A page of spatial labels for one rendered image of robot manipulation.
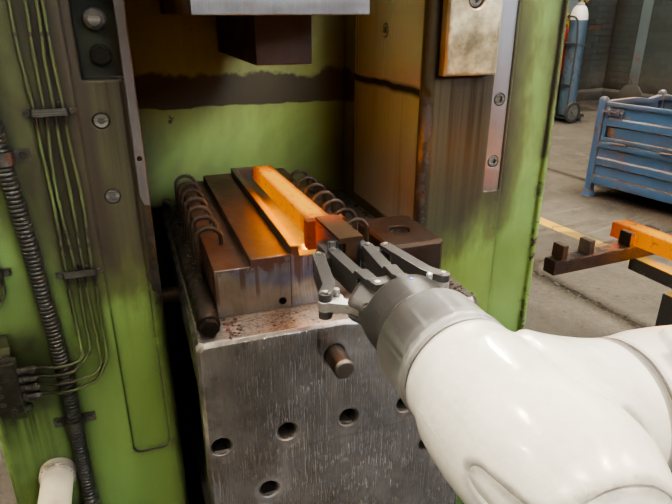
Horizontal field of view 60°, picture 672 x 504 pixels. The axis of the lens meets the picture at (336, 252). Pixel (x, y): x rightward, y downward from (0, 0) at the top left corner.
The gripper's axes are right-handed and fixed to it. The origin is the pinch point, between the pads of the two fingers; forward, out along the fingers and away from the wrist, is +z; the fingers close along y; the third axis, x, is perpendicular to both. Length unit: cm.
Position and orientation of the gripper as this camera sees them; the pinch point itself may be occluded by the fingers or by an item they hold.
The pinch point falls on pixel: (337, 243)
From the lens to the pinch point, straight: 63.7
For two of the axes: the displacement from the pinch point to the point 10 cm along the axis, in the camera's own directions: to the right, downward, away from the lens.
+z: -3.4, -3.7, 8.7
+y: 9.4, -1.3, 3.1
